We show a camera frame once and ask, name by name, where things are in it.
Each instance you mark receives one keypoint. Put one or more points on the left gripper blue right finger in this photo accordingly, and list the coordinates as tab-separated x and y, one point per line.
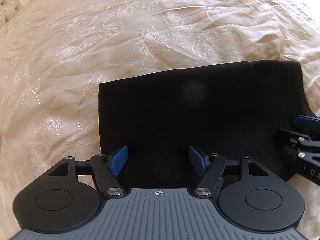
211	164

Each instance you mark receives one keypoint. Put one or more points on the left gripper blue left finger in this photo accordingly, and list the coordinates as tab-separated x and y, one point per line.
112	162

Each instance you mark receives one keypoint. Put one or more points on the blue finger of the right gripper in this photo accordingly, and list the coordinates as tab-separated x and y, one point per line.
307	123

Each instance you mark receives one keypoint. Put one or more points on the black pants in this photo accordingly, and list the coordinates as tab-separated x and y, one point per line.
232	109

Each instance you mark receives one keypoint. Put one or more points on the cream embroidered bedspread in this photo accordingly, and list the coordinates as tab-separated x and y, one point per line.
55	53

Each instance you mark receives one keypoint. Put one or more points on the tufted beige headboard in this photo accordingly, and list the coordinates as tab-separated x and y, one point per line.
8	10

